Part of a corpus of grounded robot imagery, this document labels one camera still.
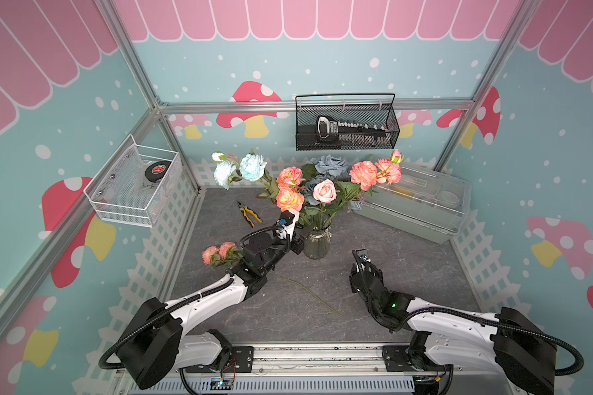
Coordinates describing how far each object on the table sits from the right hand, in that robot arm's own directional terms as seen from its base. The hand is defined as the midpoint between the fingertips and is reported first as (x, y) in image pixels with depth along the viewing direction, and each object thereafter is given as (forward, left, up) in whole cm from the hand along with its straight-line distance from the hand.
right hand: (357, 265), depth 85 cm
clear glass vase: (+9, +13, -1) cm, 16 cm away
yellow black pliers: (+32, +45, -7) cm, 55 cm away
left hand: (+6, +17, +16) cm, 25 cm away
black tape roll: (+21, +66, +26) cm, 74 cm away
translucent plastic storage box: (+21, -27, +9) cm, 36 cm away
